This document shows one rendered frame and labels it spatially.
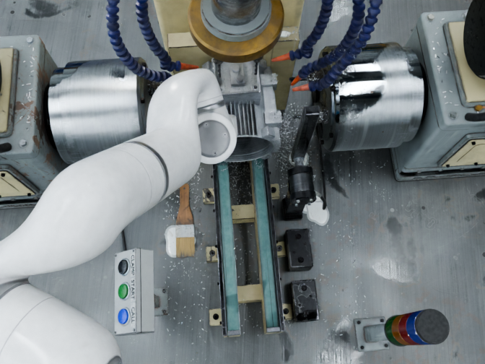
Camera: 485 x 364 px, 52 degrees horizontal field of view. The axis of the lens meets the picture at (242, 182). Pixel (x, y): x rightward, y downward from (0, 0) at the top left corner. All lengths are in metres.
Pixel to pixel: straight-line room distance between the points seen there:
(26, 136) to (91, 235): 0.62
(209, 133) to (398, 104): 0.50
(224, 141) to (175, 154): 0.17
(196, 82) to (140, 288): 0.47
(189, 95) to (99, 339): 0.37
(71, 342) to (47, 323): 0.03
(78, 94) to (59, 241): 0.64
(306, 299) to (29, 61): 0.84
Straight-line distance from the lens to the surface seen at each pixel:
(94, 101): 1.12
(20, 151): 1.12
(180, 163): 0.67
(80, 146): 1.15
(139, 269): 1.07
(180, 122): 0.73
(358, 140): 1.18
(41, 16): 1.75
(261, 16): 0.95
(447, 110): 1.16
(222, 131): 0.81
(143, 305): 1.06
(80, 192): 0.53
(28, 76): 1.20
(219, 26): 0.94
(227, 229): 1.23
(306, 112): 0.98
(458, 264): 1.46
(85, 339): 0.56
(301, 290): 1.27
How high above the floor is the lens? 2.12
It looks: 71 degrees down
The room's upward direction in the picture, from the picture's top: 2 degrees clockwise
